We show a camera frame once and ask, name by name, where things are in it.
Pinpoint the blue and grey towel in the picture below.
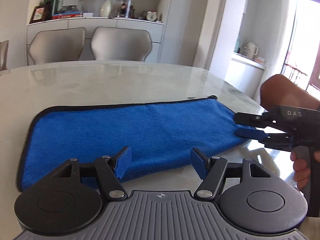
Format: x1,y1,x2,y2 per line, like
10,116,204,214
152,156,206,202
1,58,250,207
16,96,246,191

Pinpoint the right beige dining chair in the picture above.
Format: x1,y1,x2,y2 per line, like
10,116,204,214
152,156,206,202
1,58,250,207
90,27,152,61

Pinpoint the person right hand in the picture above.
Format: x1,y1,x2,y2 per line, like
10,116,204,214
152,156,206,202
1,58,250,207
290,151,311,191

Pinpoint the stack of books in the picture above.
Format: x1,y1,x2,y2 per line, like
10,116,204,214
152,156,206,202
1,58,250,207
52,11,82,20

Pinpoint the left beige dining chair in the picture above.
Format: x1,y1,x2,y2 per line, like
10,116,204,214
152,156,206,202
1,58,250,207
28,27,86,64

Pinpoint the clear photo display case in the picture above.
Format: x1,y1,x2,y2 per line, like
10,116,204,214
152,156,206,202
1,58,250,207
116,0,135,18

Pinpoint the beige dining chair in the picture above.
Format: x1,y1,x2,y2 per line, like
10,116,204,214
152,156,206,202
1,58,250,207
90,27,152,61
28,27,86,64

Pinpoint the framed picture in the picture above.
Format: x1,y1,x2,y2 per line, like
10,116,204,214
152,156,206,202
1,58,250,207
29,5,48,24

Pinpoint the white sideboard cabinet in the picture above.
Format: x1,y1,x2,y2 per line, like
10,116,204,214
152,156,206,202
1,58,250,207
26,17,164,65

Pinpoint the white alarm clock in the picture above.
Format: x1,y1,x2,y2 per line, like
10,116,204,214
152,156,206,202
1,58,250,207
146,11,157,22

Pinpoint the brown leather chair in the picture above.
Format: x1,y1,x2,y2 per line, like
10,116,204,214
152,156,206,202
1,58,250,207
260,74,319,111

